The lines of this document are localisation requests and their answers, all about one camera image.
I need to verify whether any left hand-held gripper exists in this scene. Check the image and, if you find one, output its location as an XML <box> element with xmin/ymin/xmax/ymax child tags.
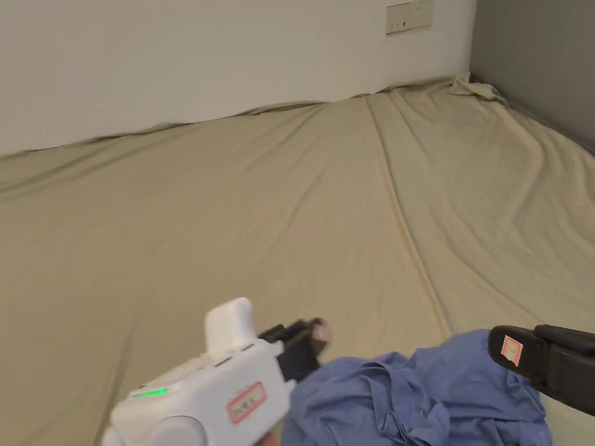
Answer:
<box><xmin>101</xmin><ymin>297</ymin><xmax>335</xmax><ymax>446</ymax></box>

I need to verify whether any blue shirt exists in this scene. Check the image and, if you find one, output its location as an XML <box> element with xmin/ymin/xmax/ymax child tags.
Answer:
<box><xmin>281</xmin><ymin>328</ymin><xmax>555</xmax><ymax>446</ymax></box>

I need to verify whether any bed with beige sheet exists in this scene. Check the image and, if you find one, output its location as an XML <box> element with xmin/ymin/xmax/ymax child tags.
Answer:
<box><xmin>0</xmin><ymin>75</ymin><xmax>595</xmax><ymax>446</ymax></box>

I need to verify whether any grey padded headboard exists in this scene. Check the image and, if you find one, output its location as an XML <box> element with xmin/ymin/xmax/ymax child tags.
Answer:
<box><xmin>469</xmin><ymin>0</ymin><xmax>595</xmax><ymax>155</ymax></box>

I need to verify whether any white wall socket plate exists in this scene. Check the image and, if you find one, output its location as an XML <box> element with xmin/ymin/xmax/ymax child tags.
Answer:
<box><xmin>385</xmin><ymin>1</ymin><xmax>436</xmax><ymax>36</ymax></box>

